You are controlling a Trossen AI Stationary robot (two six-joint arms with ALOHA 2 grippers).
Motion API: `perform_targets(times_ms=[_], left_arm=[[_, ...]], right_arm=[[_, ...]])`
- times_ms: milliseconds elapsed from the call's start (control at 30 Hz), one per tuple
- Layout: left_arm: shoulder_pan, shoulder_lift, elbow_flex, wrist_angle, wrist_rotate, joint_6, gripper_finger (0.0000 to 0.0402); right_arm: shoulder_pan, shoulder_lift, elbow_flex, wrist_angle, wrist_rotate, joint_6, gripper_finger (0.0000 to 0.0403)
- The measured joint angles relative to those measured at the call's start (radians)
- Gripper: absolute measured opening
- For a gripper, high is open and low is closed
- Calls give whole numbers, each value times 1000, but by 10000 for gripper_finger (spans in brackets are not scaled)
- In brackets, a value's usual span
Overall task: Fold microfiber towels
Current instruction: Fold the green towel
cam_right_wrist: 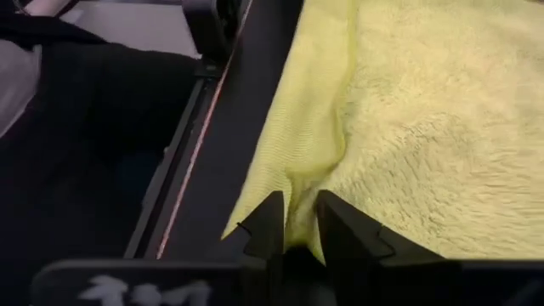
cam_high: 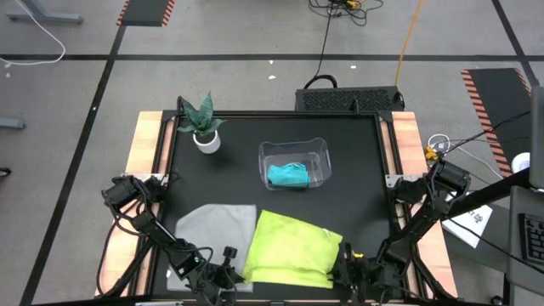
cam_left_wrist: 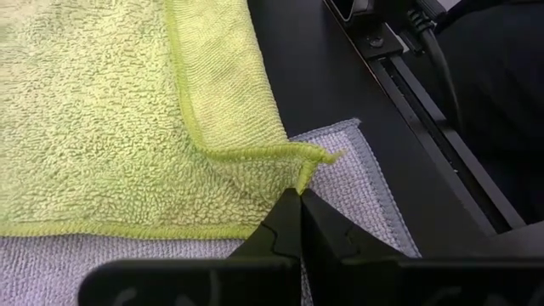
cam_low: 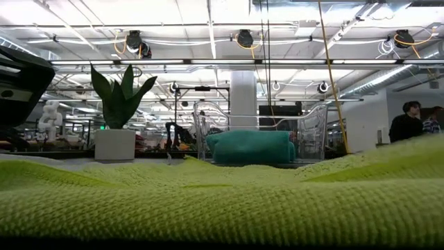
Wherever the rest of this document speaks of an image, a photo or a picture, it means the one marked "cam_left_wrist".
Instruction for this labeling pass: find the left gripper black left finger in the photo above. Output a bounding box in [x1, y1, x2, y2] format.
[78, 189, 303, 306]

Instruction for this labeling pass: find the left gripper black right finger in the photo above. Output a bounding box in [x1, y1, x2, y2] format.
[300, 189, 544, 306]

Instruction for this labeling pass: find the grey microfiber towel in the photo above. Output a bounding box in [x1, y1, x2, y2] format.
[0, 117, 422, 306]

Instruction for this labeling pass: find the yellow microfiber towel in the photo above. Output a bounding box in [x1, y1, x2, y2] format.
[0, 0, 343, 240]

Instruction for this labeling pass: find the black aluminium table frame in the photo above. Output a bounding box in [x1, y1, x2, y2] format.
[322, 0, 528, 235]

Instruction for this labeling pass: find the black camera cable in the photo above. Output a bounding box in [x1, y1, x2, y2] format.
[405, 6, 465, 128]

